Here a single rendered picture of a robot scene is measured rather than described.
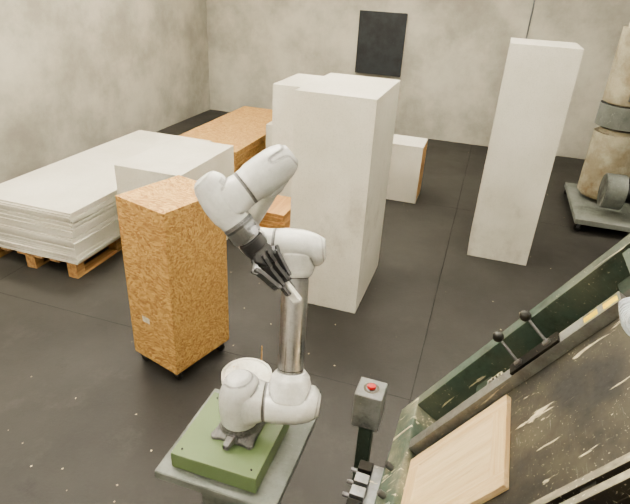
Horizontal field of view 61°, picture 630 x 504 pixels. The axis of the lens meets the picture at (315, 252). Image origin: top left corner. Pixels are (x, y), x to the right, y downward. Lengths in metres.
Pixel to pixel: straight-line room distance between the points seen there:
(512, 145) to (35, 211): 4.25
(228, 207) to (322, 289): 3.04
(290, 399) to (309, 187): 2.31
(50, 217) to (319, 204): 2.29
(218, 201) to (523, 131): 4.13
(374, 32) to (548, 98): 5.03
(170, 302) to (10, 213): 2.31
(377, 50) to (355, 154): 5.96
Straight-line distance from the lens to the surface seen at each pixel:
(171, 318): 3.44
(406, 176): 6.71
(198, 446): 2.25
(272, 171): 1.44
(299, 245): 1.93
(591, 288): 2.00
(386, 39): 9.70
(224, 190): 1.44
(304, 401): 2.08
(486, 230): 5.58
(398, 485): 2.06
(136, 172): 4.80
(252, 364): 3.32
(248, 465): 2.17
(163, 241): 3.18
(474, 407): 1.99
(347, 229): 4.11
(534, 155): 5.34
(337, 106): 3.86
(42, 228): 5.11
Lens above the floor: 2.48
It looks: 28 degrees down
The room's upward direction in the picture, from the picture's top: 3 degrees clockwise
